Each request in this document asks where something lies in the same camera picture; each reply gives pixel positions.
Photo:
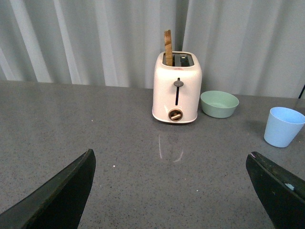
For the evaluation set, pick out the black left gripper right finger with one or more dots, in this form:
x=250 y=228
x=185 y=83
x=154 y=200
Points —
x=281 y=193

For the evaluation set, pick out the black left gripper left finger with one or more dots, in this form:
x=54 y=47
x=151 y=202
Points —
x=57 y=204

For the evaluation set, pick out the light blue cup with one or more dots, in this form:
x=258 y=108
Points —
x=282 y=126

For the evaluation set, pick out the green bowl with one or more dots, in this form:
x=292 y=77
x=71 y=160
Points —
x=218 y=104

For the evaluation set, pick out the white toaster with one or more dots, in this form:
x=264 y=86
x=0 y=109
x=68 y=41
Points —
x=177 y=88

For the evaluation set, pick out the grey curtain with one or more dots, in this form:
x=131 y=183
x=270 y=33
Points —
x=250 y=47

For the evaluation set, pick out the toast slice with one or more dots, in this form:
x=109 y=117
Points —
x=168 y=48

